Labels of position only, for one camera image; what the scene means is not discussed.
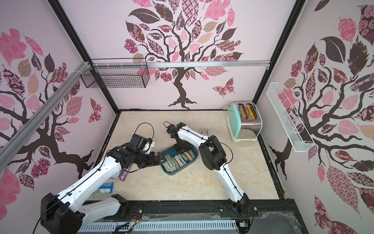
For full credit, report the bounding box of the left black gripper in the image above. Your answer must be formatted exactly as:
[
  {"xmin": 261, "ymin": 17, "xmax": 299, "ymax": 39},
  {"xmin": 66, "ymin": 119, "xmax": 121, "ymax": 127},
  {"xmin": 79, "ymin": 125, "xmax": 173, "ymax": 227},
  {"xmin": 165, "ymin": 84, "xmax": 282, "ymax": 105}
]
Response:
[{"xmin": 132, "ymin": 151, "xmax": 165, "ymax": 169}]

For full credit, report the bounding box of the teal plastic storage box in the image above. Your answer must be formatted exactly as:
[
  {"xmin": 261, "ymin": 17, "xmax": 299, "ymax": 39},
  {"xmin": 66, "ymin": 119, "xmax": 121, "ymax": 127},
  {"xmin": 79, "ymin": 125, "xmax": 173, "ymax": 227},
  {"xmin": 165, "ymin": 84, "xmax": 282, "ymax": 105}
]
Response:
[{"xmin": 161, "ymin": 144, "xmax": 199, "ymax": 176}]

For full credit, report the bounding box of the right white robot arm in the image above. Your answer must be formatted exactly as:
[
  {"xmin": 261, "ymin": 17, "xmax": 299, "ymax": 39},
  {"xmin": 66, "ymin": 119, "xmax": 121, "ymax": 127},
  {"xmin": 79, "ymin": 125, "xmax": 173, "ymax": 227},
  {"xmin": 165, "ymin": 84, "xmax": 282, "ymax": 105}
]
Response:
[{"xmin": 167, "ymin": 122, "xmax": 250, "ymax": 215}]

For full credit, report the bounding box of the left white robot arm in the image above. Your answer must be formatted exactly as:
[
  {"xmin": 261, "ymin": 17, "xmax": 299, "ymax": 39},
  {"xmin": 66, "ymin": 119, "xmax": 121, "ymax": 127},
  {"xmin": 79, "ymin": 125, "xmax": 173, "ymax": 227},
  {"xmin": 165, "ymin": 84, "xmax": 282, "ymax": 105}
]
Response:
[{"xmin": 38, "ymin": 146, "xmax": 165, "ymax": 234}]

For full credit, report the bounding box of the purple snack packet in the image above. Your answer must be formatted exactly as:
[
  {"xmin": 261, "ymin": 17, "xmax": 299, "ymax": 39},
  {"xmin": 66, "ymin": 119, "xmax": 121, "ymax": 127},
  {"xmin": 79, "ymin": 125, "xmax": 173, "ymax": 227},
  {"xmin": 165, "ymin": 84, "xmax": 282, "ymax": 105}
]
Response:
[{"xmin": 117, "ymin": 165, "xmax": 131, "ymax": 181}]

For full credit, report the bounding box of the blue snack packet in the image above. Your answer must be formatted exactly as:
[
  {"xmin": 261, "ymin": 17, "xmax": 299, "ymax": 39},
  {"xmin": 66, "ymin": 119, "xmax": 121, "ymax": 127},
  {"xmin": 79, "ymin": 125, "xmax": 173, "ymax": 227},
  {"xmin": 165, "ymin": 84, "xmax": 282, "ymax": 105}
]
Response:
[{"xmin": 95, "ymin": 182, "xmax": 114, "ymax": 194}]

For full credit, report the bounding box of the mint green toaster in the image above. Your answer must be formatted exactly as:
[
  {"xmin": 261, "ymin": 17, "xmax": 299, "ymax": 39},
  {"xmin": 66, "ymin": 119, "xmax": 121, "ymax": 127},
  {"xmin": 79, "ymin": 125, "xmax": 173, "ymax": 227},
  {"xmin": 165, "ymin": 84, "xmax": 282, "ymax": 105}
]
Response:
[{"xmin": 225, "ymin": 101, "xmax": 263, "ymax": 142}]

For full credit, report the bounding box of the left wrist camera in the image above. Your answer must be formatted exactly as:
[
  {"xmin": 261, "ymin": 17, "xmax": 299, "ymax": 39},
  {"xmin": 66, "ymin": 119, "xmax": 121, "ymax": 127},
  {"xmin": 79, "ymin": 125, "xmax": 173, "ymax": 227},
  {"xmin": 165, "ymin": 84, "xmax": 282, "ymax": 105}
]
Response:
[{"xmin": 129, "ymin": 134, "xmax": 154, "ymax": 154}]

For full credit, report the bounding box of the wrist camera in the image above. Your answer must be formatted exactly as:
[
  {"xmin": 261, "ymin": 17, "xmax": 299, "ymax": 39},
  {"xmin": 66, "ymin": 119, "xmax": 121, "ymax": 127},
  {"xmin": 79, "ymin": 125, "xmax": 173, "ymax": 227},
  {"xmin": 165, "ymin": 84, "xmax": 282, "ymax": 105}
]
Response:
[
  {"xmin": 167, "ymin": 123, "xmax": 183, "ymax": 137},
  {"xmin": 129, "ymin": 134, "xmax": 154, "ymax": 154}
]

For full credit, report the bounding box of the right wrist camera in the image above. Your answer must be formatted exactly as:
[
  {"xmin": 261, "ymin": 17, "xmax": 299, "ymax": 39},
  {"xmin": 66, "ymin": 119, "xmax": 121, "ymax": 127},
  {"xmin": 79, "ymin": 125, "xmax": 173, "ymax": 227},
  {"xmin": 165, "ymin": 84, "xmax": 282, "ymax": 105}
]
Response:
[{"xmin": 167, "ymin": 123, "xmax": 183, "ymax": 137}]

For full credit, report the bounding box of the white slotted cable duct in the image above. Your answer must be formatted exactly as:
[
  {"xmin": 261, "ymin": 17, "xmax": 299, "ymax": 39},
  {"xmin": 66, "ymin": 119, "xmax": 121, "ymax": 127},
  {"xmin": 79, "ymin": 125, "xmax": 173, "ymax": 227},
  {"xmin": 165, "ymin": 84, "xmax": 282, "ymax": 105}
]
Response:
[{"xmin": 78, "ymin": 220, "xmax": 237, "ymax": 234}]

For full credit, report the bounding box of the black wire basket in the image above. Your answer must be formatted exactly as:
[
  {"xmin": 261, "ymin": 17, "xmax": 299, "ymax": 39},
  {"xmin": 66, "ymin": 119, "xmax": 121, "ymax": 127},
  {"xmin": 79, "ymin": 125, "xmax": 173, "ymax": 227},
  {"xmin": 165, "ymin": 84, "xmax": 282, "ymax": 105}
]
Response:
[{"xmin": 80, "ymin": 58, "xmax": 151, "ymax": 88}]

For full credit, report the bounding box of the white wire shelf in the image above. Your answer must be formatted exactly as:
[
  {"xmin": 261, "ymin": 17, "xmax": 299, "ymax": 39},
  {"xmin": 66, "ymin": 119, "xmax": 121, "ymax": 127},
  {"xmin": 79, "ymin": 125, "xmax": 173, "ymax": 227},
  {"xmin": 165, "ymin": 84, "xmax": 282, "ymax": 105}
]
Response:
[{"xmin": 266, "ymin": 82, "xmax": 316, "ymax": 153}]

